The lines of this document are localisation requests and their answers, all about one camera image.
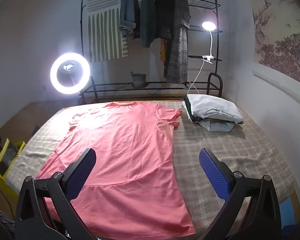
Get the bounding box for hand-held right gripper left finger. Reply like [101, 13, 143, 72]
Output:
[14, 148, 97, 240]

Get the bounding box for hanging dark clothes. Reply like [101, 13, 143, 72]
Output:
[164, 0, 191, 84]

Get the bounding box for orange scarf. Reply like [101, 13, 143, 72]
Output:
[160, 38, 167, 62]

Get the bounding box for dark green jacket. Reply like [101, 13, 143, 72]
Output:
[140, 0, 158, 48]

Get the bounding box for black jacket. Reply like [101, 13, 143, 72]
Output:
[154, 0, 172, 40]

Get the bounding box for black metal clothes rack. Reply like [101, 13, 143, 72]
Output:
[79, 0, 223, 105]

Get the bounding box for striped wall hanging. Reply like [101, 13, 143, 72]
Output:
[84, 0, 130, 63]

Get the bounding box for white clip lamp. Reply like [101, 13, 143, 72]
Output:
[202, 22, 217, 64]

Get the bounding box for beige plaid blanket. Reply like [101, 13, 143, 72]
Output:
[5, 100, 299, 238]

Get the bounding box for yellow crate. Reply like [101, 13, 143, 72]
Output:
[0, 138, 27, 180]

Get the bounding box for white ring light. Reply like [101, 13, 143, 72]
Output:
[50, 52, 91, 95]

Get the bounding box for landscape wall poster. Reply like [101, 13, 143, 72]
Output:
[249, 0, 300, 89]

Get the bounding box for white folded garment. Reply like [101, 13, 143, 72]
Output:
[187, 94, 243, 123]

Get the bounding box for pink t-shirt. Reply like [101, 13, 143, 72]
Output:
[36, 101, 196, 240]

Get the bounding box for potted plant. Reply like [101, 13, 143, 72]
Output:
[130, 70, 148, 88]

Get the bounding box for blue denim jacket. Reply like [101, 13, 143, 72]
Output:
[119, 0, 140, 39]

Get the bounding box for grey folded garment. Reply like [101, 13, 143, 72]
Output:
[199, 120, 234, 132]

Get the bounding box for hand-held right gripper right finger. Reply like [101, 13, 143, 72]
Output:
[199, 148, 282, 240]

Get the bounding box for white lamp cable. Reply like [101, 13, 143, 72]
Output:
[187, 60, 205, 97]

